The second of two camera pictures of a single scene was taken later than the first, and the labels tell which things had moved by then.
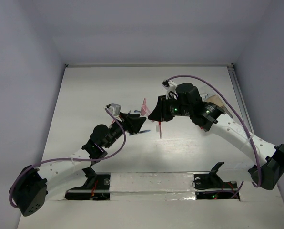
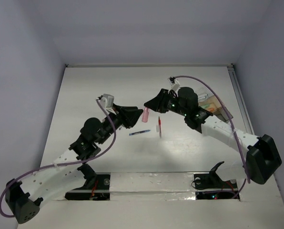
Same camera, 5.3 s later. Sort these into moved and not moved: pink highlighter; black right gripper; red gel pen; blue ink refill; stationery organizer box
Moved: pink highlighter; black right gripper
Not moved: stationery organizer box; blue ink refill; red gel pen
